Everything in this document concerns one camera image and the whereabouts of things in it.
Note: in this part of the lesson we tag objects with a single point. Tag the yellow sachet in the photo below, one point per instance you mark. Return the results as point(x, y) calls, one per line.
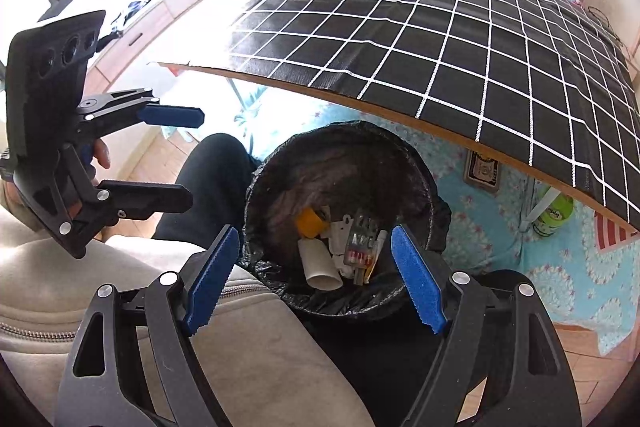
point(366, 272)

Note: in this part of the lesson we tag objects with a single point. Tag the white paper strip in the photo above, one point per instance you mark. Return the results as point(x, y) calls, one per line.
point(380, 240)

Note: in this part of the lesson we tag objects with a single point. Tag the black bagged trash bin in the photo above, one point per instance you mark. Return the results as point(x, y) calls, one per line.
point(340, 167)

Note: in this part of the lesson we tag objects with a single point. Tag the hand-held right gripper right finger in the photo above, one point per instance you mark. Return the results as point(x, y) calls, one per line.
point(420, 277)

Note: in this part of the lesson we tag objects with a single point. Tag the red striped cloth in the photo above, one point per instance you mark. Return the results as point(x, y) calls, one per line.
point(617, 234)

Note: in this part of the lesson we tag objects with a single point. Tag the white cardboard paper tube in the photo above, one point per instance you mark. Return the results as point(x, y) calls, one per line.
point(320, 264)

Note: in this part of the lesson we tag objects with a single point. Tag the green bottle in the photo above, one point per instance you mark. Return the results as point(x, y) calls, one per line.
point(555, 213)

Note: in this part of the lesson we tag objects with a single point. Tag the white packet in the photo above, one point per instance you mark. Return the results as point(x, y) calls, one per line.
point(337, 234)

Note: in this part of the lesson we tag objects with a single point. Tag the black checked tablecloth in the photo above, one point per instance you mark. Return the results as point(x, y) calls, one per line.
point(450, 57)

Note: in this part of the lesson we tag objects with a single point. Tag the clear pill blister pack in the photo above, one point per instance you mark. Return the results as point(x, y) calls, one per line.
point(361, 232)

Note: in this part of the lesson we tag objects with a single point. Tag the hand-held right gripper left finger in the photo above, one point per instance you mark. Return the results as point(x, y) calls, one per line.
point(210, 287)

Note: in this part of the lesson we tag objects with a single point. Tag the person's left hand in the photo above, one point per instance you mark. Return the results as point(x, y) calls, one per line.
point(101, 154)

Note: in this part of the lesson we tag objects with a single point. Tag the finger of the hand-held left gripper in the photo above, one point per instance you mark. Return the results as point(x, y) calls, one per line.
point(170, 115)
point(150, 198)

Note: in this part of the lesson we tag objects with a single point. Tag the yellow tape roll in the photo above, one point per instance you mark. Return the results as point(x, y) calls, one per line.
point(310, 222)

